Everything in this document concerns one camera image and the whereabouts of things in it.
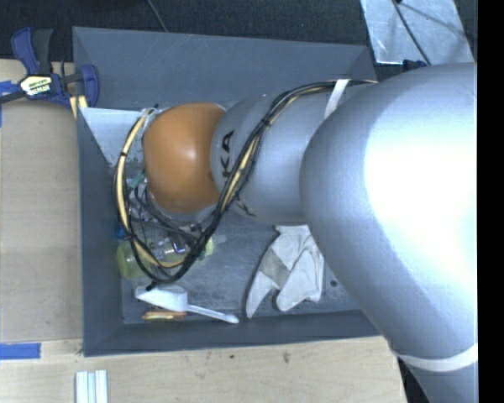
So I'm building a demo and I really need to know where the white cloth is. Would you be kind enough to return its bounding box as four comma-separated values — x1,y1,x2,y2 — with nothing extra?
244,224,326,320

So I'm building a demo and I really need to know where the small brown flat thing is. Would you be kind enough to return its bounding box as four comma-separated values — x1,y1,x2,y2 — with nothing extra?
141,310,188,322

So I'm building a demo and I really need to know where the grey metal bin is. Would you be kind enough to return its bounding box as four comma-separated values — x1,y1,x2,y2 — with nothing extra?
71,26,401,358

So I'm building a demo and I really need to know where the yellow-green clear plastic bottle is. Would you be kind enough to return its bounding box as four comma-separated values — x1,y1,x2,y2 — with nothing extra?
116,233,228,280

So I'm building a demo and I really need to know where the pale wood flat board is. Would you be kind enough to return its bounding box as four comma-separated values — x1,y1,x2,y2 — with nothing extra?
0,95,85,344

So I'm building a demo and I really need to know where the white plastic measuring scoop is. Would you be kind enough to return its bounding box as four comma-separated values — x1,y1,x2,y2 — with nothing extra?
134,285,240,325

